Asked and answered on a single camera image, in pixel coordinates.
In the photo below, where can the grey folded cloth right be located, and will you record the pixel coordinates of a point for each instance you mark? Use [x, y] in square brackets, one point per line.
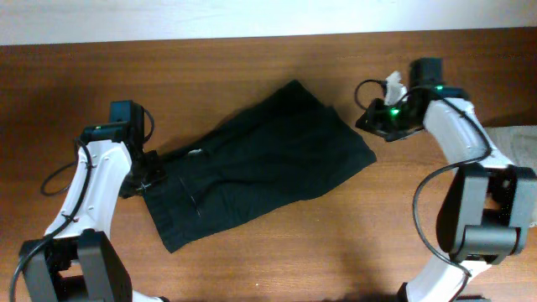
[514, 145]

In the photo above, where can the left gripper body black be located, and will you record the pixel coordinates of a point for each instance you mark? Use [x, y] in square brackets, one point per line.
[148, 169]

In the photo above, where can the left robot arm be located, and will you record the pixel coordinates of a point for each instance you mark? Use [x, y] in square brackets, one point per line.
[75, 260]

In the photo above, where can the black shorts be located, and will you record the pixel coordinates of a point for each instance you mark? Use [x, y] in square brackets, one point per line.
[287, 148]

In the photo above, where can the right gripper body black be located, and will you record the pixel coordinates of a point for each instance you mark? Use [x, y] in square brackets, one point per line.
[393, 121]

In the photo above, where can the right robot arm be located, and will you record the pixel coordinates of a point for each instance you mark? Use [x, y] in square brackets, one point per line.
[485, 216]

